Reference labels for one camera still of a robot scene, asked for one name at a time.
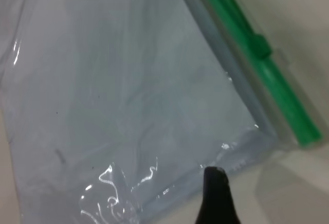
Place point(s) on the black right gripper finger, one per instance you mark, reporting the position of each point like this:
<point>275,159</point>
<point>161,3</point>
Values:
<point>214,198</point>

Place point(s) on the clear plastic zip bag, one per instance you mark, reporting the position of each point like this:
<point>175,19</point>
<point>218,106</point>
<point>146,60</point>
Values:
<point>282,90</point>

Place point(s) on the green zipper slider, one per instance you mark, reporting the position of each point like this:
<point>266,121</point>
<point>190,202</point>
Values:
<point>260,46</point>

